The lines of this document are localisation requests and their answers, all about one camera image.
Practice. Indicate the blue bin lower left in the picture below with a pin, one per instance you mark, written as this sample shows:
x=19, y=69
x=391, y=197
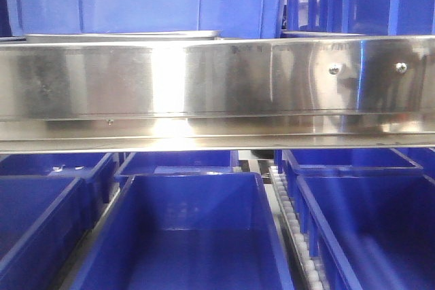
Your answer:
x=41, y=221

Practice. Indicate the blue bin lower right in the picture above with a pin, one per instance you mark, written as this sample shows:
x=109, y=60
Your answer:
x=371, y=232

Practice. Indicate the blue bin rear right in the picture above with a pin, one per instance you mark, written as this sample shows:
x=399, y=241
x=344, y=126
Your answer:
x=357, y=162

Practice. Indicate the blue bin rear left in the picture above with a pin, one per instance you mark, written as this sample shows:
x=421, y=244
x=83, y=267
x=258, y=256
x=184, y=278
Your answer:
x=84, y=165

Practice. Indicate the blue bin lower centre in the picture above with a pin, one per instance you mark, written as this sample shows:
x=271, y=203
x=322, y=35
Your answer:
x=188, y=232

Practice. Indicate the roller track rail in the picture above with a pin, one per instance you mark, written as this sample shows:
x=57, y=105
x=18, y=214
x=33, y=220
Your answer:
x=310, y=268

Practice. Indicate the stainless steel shelf front rail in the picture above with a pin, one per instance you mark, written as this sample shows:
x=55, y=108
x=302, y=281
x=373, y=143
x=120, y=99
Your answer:
x=217, y=94

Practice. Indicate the silver bolt on rail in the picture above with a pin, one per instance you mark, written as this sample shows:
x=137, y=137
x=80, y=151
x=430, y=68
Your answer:
x=401, y=67
x=335, y=69

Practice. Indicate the blue bin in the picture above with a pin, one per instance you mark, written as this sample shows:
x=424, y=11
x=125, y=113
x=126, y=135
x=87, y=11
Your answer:
x=84, y=165
x=173, y=162
x=371, y=232
x=188, y=232
x=357, y=162
x=41, y=221

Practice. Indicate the blue bin rear centre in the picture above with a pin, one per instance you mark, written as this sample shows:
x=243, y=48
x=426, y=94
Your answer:
x=173, y=162

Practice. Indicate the silver metal tray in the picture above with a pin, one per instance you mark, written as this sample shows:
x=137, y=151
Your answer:
x=145, y=36

